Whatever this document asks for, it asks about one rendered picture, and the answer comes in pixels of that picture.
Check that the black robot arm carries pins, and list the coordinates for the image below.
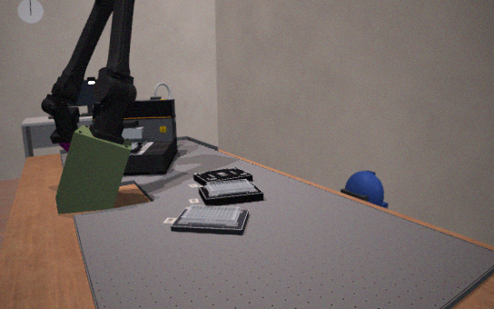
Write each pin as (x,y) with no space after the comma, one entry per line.
(115,95)

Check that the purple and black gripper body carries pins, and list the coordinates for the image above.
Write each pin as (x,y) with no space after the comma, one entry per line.
(64,132)

